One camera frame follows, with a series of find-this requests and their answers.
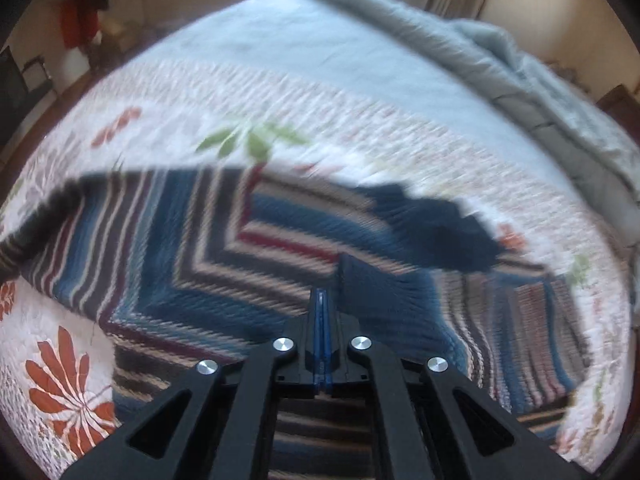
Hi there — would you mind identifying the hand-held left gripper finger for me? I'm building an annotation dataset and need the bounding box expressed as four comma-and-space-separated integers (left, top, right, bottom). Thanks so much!
60, 287, 324, 480
323, 287, 592, 480

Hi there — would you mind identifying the striped knit sweater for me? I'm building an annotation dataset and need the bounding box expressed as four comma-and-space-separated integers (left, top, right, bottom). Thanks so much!
0, 164, 590, 480

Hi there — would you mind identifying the floral quilt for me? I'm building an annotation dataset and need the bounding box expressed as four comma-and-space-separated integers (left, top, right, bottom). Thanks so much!
0, 0, 632, 480

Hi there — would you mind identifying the grey comforter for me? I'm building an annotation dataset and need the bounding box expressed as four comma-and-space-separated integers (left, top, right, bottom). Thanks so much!
290, 0, 640, 248

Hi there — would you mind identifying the wooden headboard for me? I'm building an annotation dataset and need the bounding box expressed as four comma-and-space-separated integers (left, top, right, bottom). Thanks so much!
597, 84, 640, 128

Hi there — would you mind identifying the black chair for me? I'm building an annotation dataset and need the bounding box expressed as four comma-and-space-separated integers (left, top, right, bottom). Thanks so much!
0, 46, 57, 147

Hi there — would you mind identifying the red hanging garment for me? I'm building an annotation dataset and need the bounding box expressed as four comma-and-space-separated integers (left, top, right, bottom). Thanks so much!
60, 0, 102, 52

